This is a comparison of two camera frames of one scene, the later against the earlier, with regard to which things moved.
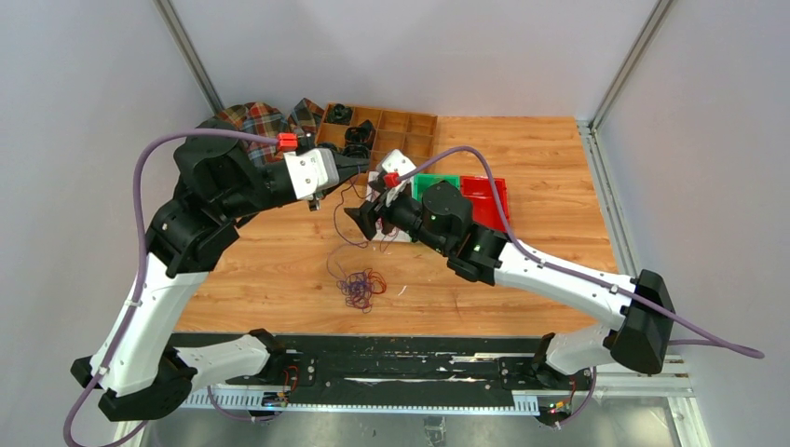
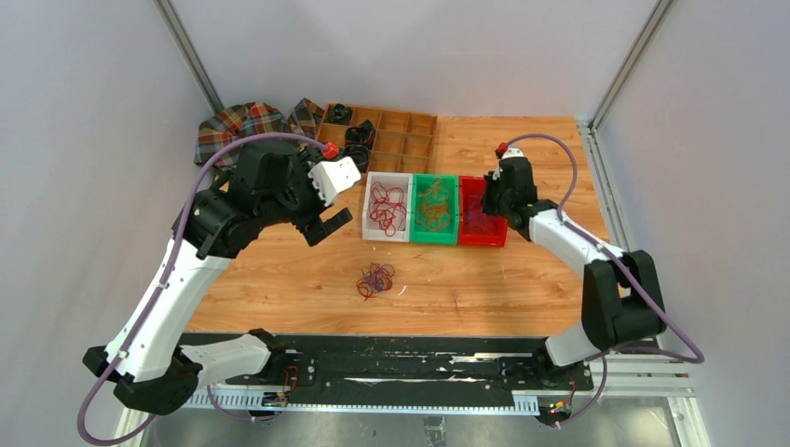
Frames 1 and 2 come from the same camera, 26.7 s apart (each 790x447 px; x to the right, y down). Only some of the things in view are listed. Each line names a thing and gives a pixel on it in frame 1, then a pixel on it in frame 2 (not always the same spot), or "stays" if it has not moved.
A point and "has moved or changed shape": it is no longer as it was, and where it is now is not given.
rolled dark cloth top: x=339 y=114 stays
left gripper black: x=346 y=167 → x=312 y=225
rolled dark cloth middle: x=363 y=133 stays
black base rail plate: x=521 y=363 stays
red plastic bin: x=484 y=207 stays
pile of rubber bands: x=357 y=290 → x=374 y=278
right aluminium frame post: x=629 y=62 stays
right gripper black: x=367 y=214 → x=492 y=181
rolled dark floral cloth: x=357 y=150 stays
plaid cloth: x=262 y=119 stays
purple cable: x=347 y=245 has moved or changed shape
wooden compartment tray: x=379 y=132 stays
